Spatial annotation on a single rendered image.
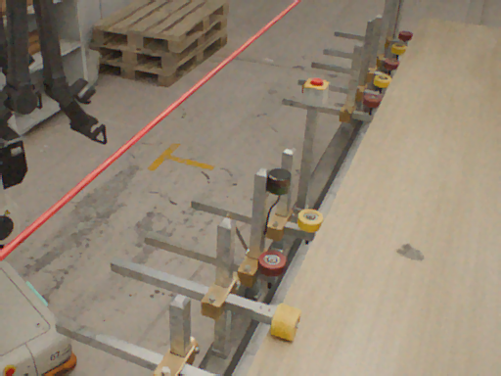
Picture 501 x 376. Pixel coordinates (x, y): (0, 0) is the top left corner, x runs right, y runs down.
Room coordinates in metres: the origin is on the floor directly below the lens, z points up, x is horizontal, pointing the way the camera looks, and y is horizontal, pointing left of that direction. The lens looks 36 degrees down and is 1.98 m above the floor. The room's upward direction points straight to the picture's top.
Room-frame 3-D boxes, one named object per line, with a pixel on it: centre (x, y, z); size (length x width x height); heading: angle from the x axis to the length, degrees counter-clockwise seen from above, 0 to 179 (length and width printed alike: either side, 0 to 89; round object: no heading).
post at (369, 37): (2.69, -0.83, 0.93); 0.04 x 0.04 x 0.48; 65
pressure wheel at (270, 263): (1.27, -0.22, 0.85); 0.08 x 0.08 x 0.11
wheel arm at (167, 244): (1.35, -0.04, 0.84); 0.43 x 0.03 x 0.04; 65
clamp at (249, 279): (1.31, -0.17, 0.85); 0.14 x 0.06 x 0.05; 155
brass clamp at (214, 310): (1.09, -0.06, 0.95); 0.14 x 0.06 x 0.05; 155
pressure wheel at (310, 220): (1.48, -0.36, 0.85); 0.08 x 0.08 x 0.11
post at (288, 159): (1.56, -0.29, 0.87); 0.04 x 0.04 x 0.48; 65
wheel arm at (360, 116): (2.46, -0.62, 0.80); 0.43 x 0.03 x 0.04; 65
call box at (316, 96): (1.79, -0.40, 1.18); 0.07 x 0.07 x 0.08; 65
